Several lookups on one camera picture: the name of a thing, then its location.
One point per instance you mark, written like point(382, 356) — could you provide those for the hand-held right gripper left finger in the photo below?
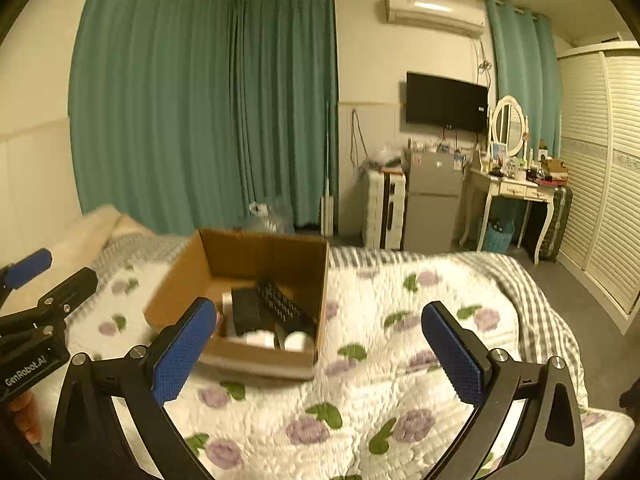
point(184, 355)

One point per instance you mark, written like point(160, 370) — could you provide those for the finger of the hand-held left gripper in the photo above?
point(70, 287)
point(30, 266)

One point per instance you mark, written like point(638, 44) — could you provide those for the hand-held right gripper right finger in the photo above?
point(456, 357)

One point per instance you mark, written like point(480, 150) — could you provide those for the small white box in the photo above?
point(227, 310)

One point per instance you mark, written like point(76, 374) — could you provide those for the dark grey rectangular box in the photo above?
point(246, 310)

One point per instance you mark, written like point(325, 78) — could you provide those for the white handheld device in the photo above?
point(261, 339)

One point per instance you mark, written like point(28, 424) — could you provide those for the black tube with white print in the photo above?
point(282, 305)

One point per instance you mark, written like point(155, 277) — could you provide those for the white bottle with red cap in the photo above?
point(296, 341)

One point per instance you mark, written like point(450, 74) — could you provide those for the brown cardboard box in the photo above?
point(260, 260)

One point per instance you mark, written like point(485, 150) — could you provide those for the person's left hand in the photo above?
point(27, 417)

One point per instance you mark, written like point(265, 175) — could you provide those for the cream blanket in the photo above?
point(75, 240)

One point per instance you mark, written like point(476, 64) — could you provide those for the white floral quilt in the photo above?
point(380, 395)

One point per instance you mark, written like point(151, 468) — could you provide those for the blue basket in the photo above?
point(499, 237)

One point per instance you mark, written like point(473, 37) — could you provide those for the grey refrigerator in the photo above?
point(432, 205)

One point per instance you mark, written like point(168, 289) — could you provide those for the clear plastic jug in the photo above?
point(272, 217)

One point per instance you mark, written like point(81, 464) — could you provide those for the white ribbed suitcase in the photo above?
point(380, 210)

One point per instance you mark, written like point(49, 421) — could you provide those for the dark suitcase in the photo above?
point(556, 225)

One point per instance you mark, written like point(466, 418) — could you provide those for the white dressing table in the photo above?
point(515, 190)

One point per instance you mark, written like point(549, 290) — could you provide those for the clear plastic bag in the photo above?
point(385, 157)

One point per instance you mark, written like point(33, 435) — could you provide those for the small open cardboard box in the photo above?
point(555, 169)

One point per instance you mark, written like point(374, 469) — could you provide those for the white pole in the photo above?
point(327, 170)

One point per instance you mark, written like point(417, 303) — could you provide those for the white louvered wardrobe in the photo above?
point(605, 185)

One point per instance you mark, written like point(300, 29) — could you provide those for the wide teal curtain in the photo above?
point(200, 100)

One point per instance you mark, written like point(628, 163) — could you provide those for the oval white mirror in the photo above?
point(510, 127)

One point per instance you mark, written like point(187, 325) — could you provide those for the narrow teal curtain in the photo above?
point(525, 75)

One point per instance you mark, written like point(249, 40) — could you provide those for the white air conditioner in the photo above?
point(435, 12)

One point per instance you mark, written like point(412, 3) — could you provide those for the black wall television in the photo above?
point(445, 102)

